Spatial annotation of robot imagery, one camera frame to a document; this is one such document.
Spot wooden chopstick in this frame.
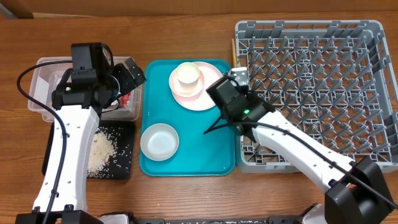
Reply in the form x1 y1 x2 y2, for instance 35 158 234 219
231 38 238 68

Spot grey bowl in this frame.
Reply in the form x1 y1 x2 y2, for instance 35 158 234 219
140 123 179 161

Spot pale green paper cup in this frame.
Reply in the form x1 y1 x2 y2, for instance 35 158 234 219
176 62 200 86

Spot grey dishwasher rack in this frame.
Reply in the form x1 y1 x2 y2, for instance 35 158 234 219
234 20 397 173

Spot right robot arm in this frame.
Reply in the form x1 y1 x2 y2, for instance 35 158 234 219
209 91 397 223

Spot white rice leftovers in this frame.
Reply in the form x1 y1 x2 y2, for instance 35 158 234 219
86 129 133 178

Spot small pink plate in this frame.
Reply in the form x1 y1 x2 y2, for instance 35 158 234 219
169 69 205 98

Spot black plastic tray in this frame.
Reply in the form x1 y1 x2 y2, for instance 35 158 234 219
42 119 137 180

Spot large pink plate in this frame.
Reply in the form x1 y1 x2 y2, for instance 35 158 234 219
172 62 223 111

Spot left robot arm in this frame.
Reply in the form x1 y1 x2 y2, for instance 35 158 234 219
16 86 134 223

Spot teal serving tray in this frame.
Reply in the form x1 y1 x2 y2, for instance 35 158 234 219
139 60 239 177

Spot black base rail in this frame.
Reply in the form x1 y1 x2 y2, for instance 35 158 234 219
102 213 312 224

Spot clear plastic storage bin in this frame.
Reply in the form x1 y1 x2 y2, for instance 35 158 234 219
29 63 142 121

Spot red snack wrapper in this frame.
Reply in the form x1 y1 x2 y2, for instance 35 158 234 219
119 93 131 108

